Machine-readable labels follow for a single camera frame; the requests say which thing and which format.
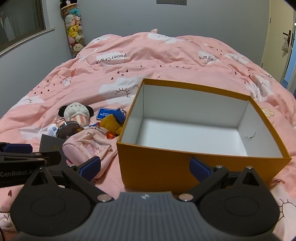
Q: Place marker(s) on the window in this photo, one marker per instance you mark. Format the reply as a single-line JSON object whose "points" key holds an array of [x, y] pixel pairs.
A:
{"points": [[18, 18]]}

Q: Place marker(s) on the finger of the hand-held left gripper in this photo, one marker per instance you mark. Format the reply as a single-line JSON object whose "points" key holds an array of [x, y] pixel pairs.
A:
{"points": [[18, 148]]}

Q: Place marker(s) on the yellow bear plush blue clothes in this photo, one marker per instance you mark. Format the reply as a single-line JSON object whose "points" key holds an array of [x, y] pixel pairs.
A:
{"points": [[111, 122]]}

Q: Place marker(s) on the small hanging pouch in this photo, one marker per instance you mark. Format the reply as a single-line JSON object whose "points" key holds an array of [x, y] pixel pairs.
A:
{"points": [[285, 45]]}

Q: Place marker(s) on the column of plush toys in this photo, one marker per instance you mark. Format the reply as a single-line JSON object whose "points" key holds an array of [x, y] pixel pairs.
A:
{"points": [[74, 30]]}

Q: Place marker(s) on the door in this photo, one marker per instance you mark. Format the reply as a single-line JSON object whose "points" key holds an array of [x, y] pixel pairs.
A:
{"points": [[277, 27]]}

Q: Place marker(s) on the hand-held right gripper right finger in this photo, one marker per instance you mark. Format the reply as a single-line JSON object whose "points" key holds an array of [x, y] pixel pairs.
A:
{"points": [[199, 168]]}

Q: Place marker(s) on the clear round jar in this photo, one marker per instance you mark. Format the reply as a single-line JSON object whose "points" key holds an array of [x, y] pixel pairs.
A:
{"points": [[67, 131]]}

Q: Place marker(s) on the pink printed blanket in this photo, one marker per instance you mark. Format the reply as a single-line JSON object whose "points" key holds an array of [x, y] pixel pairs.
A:
{"points": [[161, 60]]}

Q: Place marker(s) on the blue card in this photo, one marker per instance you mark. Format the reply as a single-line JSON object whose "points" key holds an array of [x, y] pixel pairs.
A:
{"points": [[104, 113]]}

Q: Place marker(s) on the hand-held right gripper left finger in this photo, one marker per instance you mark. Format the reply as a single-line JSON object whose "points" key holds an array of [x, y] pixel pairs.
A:
{"points": [[89, 167]]}

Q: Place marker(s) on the black box with gold sides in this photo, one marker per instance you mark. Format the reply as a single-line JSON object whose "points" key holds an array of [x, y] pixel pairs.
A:
{"points": [[49, 143]]}

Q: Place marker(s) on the pink pouch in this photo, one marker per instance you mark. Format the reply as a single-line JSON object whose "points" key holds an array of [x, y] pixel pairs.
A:
{"points": [[92, 143]]}

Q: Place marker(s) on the white mouse plush toy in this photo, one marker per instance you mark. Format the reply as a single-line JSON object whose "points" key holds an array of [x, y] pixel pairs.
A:
{"points": [[74, 111]]}

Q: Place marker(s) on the orange cardboard box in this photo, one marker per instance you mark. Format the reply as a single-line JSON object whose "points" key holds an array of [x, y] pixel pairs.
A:
{"points": [[157, 169]]}

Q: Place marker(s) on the white tube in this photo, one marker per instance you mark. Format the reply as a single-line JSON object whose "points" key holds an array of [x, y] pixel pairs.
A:
{"points": [[52, 129]]}

